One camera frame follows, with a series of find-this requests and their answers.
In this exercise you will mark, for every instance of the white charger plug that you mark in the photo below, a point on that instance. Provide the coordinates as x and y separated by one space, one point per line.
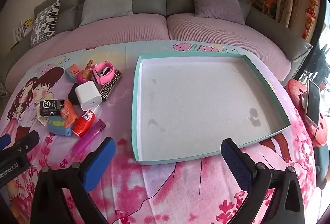
87 95

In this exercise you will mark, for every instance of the smartphone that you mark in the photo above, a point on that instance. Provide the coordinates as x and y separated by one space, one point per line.
313 102

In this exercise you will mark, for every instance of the red hanging ornament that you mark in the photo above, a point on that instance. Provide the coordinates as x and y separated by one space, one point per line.
310 15

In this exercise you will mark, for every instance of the black folding rack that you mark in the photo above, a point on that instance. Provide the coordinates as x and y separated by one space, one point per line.
318 61

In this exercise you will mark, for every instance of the white hair clip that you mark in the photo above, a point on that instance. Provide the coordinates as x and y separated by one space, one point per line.
42 120

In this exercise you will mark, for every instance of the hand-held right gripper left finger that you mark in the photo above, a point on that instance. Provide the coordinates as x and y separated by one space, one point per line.
101 164

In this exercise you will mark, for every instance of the printed blanket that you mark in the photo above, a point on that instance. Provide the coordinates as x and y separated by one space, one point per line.
180 187

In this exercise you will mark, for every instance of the red stool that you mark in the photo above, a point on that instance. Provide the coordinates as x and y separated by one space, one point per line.
296 92

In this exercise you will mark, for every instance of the pink wrist watch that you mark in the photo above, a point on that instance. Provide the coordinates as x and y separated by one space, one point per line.
111 70

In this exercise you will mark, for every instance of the black charger plug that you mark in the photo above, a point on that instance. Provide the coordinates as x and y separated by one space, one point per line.
72 96

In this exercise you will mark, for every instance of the small blue orange box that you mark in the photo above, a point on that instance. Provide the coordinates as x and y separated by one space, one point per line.
69 75

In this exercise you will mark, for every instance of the red orange embroidered cloth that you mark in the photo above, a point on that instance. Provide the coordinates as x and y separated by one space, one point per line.
266 0

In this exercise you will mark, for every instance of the pink sofa seat cover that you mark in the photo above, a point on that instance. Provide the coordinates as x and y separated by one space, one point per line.
214 30
116 30

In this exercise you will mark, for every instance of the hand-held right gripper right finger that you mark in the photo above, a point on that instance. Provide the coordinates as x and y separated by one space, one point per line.
236 162

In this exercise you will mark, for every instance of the teal shallow cardboard box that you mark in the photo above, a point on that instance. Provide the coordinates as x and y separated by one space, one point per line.
196 100

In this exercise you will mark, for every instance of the red glue bottle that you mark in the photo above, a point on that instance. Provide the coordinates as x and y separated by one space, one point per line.
82 124

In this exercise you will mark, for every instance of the purple lighter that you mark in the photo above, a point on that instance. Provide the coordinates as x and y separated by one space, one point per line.
87 140

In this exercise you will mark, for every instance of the black white patterned pillow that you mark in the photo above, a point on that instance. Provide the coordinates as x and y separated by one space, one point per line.
43 22

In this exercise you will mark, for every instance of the upright booklets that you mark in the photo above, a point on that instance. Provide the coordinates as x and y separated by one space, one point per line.
27 25

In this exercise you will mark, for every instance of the pink brown toy figure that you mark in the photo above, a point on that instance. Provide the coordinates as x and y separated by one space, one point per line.
85 75

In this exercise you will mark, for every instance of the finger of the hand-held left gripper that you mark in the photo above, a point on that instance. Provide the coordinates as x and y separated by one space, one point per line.
27 141
4 141

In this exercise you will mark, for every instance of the black toy car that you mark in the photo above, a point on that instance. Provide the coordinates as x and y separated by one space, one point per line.
50 107

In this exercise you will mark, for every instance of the black white patterned bar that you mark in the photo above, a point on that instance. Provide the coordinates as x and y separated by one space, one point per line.
110 86

